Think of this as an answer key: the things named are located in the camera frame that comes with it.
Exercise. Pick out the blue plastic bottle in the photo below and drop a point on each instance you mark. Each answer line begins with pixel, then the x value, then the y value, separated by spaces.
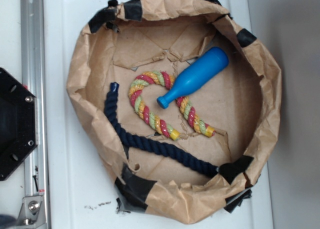
pixel 196 75

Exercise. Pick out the aluminium extrusion rail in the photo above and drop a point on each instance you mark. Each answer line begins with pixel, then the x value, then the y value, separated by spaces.
pixel 36 175

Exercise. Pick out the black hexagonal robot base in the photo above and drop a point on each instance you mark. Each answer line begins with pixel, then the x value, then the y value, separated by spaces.
pixel 17 124

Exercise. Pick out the white tray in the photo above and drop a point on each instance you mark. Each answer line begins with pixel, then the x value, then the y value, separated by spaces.
pixel 82 195

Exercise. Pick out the brown paper-lined bin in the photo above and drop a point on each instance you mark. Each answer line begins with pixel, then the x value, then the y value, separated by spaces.
pixel 206 152

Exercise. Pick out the metal corner bracket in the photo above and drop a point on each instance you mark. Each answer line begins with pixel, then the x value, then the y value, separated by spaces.
pixel 32 213

